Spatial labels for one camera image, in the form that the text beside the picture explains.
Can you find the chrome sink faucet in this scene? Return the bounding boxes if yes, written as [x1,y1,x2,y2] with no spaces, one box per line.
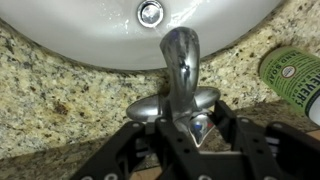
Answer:
[125,26,222,149]

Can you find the green hand soap bottle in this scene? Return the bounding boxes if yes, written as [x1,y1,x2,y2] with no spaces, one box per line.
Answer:
[258,45,320,127]

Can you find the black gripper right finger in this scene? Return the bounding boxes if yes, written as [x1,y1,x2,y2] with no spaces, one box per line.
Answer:
[204,99,320,180]

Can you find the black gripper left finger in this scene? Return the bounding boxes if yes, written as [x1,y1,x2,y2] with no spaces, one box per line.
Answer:
[69,116,203,180]

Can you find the white oval sink basin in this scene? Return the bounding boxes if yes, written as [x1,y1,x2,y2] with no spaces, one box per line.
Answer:
[0,0,288,72]

